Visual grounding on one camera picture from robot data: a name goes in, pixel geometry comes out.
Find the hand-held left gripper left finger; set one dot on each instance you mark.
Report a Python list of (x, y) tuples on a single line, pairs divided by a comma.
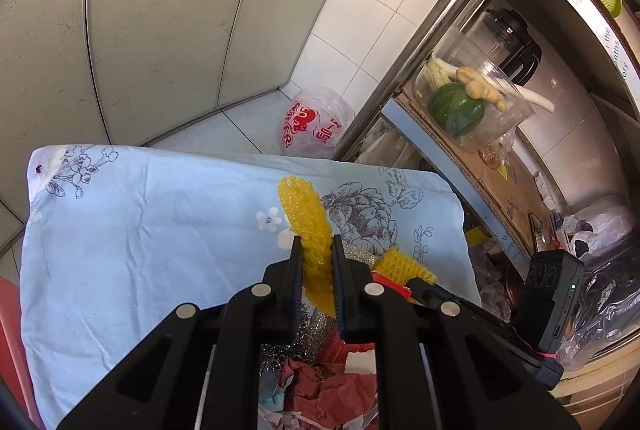
[(299, 280)]

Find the clear plastic container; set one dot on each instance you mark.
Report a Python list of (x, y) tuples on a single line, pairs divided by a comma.
[(505, 120)]

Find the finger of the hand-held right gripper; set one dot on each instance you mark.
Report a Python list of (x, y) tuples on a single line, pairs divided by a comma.
[(440, 294)]

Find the pink plastic bucket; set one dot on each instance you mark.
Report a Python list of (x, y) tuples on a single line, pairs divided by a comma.
[(12, 350)]

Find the ginger root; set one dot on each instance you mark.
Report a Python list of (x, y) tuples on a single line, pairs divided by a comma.
[(480, 83)]

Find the stainless steel shelf rack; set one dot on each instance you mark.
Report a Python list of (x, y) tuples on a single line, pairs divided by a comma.
[(440, 18)]

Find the white plastic bag red print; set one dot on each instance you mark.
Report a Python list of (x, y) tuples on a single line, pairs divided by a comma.
[(325, 113)]

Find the short yellow foam fruit net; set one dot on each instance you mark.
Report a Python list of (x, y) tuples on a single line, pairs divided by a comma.
[(405, 266)]

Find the red crumpled paper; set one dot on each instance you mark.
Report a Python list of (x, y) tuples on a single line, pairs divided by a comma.
[(330, 395)]

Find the pale napa cabbage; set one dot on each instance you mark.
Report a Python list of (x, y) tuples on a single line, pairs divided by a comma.
[(440, 70)]

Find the green round squash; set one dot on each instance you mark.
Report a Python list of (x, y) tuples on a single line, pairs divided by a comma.
[(455, 108)]

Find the white leek stalk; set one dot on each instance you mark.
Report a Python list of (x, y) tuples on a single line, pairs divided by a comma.
[(530, 96)]

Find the brown cardboard sheet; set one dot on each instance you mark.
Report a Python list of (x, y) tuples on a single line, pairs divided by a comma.
[(475, 170)]

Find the long yellow foam fruit net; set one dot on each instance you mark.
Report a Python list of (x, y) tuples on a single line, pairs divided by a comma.
[(300, 205)]

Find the light blue floral cloth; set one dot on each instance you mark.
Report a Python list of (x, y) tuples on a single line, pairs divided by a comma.
[(150, 235)]

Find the clear crumpled plastic bag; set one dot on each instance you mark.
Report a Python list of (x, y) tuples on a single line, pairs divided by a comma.
[(610, 305)]

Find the silver tinsel scourer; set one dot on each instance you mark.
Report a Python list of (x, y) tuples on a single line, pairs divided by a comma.
[(312, 335)]

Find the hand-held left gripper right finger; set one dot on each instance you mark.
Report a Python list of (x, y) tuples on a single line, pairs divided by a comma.
[(337, 290)]

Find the plain white plastic bag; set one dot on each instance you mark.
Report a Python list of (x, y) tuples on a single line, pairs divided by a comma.
[(605, 220)]

